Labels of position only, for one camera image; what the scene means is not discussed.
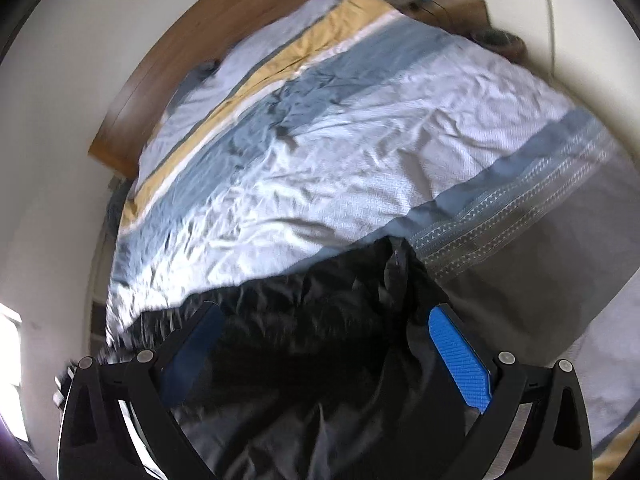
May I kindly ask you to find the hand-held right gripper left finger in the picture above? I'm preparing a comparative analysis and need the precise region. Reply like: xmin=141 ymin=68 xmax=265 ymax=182
xmin=57 ymin=301 xmax=228 ymax=480

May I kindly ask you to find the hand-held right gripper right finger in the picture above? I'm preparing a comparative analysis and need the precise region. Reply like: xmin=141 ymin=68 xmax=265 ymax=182
xmin=427 ymin=303 xmax=594 ymax=480

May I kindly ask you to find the black puffer coat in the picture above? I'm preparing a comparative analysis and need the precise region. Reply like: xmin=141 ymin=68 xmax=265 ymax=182
xmin=99 ymin=236 xmax=496 ymax=480

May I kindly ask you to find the window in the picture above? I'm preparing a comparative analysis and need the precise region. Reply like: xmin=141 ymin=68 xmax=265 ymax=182
xmin=0 ymin=302 xmax=29 ymax=443

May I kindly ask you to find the striped duvet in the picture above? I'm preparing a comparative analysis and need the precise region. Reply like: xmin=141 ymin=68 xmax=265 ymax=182
xmin=102 ymin=0 xmax=640 ymax=480

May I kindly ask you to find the wooden bed headboard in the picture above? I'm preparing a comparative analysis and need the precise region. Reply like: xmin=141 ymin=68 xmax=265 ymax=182
xmin=88 ymin=0 xmax=359 ymax=179

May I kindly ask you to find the grey blue pillow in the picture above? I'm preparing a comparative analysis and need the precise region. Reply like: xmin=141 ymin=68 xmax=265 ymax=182
xmin=177 ymin=60 xmax=221 ymax=101

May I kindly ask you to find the pale lavender pillow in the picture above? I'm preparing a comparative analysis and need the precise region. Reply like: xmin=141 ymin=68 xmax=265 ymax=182
xmin=162 ymin=0 xmax=353 ymax=126

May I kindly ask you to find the wooden nightstand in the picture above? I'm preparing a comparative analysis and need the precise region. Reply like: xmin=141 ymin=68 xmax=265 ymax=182
xmin=395 ymin=0 xmax=527 ymax=63

